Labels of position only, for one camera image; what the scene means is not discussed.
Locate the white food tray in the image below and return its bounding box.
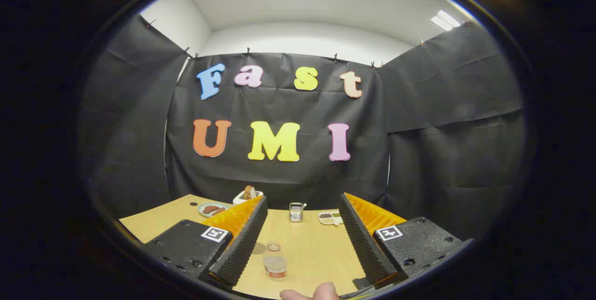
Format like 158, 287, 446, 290
318, 210, 344, 225

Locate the clear plastic bottle red label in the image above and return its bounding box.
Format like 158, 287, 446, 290
263, 241, 288, 281

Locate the pale green plate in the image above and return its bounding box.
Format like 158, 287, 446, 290
198, 202, 233, 218

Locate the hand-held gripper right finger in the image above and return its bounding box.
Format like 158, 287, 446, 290
339, 192, 474, 291

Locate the wooden table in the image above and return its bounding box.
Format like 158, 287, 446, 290
119, 194, 408, 300

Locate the white toaster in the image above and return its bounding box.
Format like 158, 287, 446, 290
233, 190, 264, 205

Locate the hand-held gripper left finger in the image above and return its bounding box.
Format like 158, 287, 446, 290
142, 195, 269, 291

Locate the small ceiling light panel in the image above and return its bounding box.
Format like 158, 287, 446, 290
430, 10, 461, 31

